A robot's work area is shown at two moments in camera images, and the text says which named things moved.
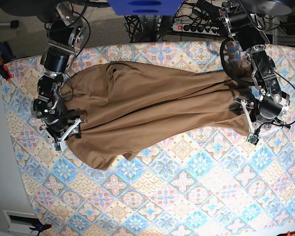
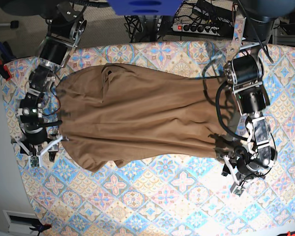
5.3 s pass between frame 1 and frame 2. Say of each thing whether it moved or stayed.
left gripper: moved
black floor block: stayed
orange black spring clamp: stayed
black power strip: stayed
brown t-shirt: moved
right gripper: moved
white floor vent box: stayed
